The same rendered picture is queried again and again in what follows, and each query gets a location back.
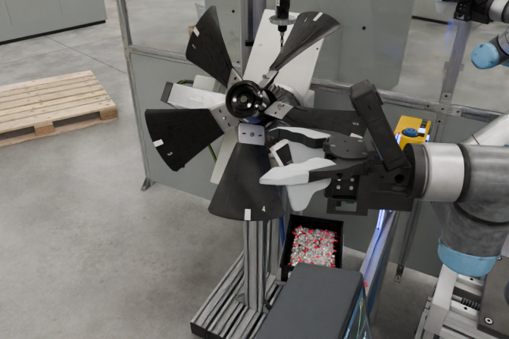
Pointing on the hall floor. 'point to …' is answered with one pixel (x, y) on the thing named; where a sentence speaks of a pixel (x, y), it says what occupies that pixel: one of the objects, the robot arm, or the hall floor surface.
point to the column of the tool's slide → (247, 13)
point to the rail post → (384, 269)
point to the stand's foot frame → (232, 307)
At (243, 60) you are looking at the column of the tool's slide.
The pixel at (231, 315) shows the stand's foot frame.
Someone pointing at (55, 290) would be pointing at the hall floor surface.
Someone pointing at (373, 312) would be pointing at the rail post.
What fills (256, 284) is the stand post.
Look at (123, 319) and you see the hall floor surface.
